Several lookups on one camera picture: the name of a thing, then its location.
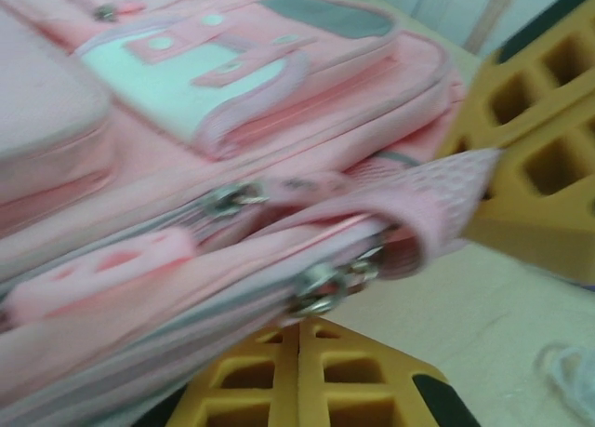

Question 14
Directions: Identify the white cord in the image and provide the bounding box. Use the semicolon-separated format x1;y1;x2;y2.
534;342;595;409

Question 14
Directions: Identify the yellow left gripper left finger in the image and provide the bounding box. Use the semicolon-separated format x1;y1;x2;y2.
166;322;298;427

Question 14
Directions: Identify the pink student backpack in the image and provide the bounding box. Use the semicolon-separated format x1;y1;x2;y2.
0;0;503;427

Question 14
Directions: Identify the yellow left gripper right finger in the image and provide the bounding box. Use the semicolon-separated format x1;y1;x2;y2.
300;318;470;427

